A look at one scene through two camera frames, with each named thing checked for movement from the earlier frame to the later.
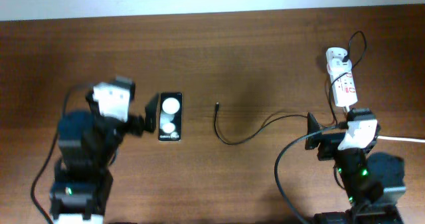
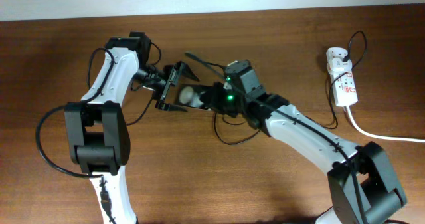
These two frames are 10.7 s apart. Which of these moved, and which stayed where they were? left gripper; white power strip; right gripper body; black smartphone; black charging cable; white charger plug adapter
Moved: right gripper body; left gripper; black smartphone
Stayed: black charging cable; white charger plug adapter; white power strip
